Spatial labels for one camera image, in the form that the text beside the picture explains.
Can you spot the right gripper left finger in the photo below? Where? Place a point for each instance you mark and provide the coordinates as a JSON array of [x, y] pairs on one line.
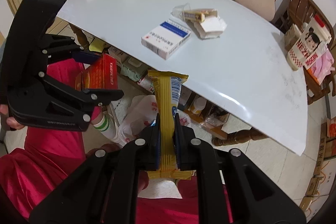
[[144, 152]]

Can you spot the red gift box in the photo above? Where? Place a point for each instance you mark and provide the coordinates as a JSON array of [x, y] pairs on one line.
[[102, 74]]

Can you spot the yellow snack wrapper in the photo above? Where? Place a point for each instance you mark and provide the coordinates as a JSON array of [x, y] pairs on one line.
[[167, 89]]

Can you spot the person left hand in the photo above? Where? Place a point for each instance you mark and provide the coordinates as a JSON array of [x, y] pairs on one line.
[[11, 121]]

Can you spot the clear plastic wrapper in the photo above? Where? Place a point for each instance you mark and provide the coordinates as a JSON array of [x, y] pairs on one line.
[[178, 11]]

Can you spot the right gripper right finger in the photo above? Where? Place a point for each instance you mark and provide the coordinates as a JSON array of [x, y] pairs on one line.
[[191, 152]]

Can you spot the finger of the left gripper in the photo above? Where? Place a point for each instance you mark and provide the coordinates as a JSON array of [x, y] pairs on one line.
[[59, 48], [64, 102]]

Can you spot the white tissue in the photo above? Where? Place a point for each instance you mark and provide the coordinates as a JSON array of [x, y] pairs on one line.
[[211, 28]]

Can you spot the wooden armchair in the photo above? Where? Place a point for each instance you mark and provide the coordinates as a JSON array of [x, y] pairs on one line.
[[300, 12]]

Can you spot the white red cartoon cup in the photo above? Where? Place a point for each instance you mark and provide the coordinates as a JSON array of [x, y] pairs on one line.
[[310, 46]]

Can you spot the blue white medicine box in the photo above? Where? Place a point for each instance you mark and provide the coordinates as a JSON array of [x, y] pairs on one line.
[[166, 38]]

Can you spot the yellow purple snack box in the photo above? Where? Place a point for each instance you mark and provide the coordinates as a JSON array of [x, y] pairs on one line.
[[199, 15]]

